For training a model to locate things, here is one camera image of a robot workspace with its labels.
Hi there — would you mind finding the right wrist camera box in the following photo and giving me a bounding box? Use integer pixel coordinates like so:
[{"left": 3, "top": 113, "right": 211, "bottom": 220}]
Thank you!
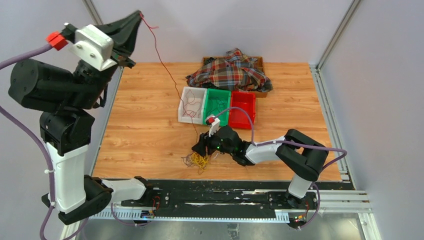
[{"left": 205, "top": 115, "right": 221, "bottom": 137}]

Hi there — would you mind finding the red plastic bin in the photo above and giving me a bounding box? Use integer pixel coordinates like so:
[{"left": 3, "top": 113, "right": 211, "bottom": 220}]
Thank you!
[{"left": 228, "top": 91, "right": 256, "bottom": 130}]

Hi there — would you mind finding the green plastic bin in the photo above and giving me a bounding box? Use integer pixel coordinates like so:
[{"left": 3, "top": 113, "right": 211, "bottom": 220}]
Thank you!
[{"left": 202, "top": 88, "right": 232, "bottom": 125}]

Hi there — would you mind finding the blue wire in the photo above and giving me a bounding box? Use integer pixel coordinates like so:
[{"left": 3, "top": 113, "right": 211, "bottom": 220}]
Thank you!
[{"left": 208, "top": 96, "right": 230, "bottom": 120}]

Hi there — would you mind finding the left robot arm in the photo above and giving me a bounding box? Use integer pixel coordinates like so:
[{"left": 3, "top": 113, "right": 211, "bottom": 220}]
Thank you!
[{"left": 0, "top": 10, "right": 153, "bottom": 225}]

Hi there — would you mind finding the plaid flannel shirt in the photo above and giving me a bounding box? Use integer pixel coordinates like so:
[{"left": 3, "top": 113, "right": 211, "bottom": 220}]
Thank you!
[{"left": 185, "top": 48, "right": 273, "bottom": 93}]

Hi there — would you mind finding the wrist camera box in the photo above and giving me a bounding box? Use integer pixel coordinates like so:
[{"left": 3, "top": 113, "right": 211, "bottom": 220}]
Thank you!
[
  {"left": 205, "top": 115, "right": 221, "bottom": 137},
  {"left": 69, "top": 24, "right": 117, "bottom": 71}
]

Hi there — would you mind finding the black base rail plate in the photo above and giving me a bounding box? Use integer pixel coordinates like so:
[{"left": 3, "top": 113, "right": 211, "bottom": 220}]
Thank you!
[{"left": 89, "top": 178, "right": 355, "bottom": 223}]

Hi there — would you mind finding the red wire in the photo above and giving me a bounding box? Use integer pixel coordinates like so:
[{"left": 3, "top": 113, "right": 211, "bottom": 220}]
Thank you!
[
  {"left": 181, "top": 90, "right": 204, "bottom": 121},
  {"left": 139, "top": 12, "right": 200, "bottom": 143}
]

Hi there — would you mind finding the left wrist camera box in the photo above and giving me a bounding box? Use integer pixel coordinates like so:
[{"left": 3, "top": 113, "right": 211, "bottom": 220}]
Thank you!
[{"left": 69, "top": 24, "right": 117, "bottom": 71}]

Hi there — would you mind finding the white plastic bin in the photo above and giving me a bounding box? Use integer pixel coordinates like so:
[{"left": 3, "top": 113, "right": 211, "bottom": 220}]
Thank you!
[{"left": 177, "top": 86, "right": 207, "bottom": 125}]

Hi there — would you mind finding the coloured wire bundle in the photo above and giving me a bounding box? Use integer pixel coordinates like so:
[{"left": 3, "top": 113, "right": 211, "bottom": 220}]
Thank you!
[{"left": 181, "top": 150, "right": 213, "bottom": 175}]

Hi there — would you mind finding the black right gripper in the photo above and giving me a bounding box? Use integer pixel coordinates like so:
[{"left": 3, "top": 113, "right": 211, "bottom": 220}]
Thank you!
[{"left": 192, "top": 126, "right": 235, "bottom": 158}]

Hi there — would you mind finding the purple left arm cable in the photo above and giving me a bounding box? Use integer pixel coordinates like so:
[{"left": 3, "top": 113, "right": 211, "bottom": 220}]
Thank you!
[{"left": 0, "top": 31, "right": 69, "bottom": 240}]

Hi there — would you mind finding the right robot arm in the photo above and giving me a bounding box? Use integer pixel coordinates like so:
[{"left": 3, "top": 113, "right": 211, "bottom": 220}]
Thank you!
[{"left": 191, "top": 125, "right": 329, "bottom": 209}]

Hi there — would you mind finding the wooden tray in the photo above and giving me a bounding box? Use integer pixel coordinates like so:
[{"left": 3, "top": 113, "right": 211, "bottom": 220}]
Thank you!
[{"left": 201, "top": 56, "right": 268, "bottom": 98}]

